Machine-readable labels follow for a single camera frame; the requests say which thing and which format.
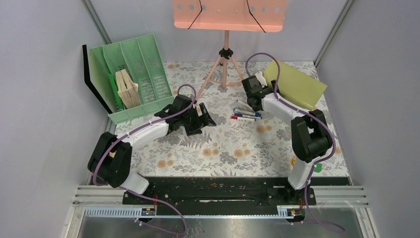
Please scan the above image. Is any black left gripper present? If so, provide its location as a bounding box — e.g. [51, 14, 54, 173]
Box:
[180, 103, 215, 136]

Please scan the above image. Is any yellow-green drawer cabinet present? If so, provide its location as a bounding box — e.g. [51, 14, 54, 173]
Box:
[263, 61, 327, 110]

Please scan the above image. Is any purple 52-storey treehouse book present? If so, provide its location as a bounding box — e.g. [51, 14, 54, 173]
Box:
[115, 71, 133, 109]

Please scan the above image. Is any green plastic folder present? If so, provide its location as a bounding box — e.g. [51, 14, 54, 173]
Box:
[101, 46, 125, 112]

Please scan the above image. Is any white sketch pad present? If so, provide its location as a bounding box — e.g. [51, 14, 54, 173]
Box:
[82, 45, 117, 114]

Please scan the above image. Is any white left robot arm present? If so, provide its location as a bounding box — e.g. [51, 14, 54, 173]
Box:
[87, 95, 216, 204]

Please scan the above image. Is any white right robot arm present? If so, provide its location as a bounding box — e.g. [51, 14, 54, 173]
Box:
[242, 76, 336, 204]

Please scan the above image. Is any blue cap whiteboard marker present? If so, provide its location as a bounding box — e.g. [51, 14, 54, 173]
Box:
[236, 100, 253, 111]

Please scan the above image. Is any dark blue whiteboard marker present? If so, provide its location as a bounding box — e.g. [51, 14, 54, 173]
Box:
[234, 113, 262, 119]

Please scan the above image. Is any red whiteboard marker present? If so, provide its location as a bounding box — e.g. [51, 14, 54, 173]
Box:
[230, 116, 256, 121]

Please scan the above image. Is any floral table mat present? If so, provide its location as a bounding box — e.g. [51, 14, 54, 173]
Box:
[111, 61, 351, 179]

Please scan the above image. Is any pink music stand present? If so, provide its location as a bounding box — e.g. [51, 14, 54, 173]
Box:
[172, 0, 288, 97]

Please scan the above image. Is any green plastic file organizer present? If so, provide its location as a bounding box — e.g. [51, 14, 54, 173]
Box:
[105, 34, 174, 124]

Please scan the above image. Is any yellow blue green toy block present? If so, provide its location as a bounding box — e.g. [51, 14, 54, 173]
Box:
[291, 157, 323, 173]

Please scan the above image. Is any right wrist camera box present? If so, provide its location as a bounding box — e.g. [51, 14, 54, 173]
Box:
[255, 71, 267, 88]

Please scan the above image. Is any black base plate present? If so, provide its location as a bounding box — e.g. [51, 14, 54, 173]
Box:
[122, 175, 352, 217]

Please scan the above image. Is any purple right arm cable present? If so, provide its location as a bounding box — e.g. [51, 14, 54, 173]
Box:
[245, 52, 346, 235]

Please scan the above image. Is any grey cable duct rail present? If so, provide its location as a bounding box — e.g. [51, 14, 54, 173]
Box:
[84, 207, 295, 219]

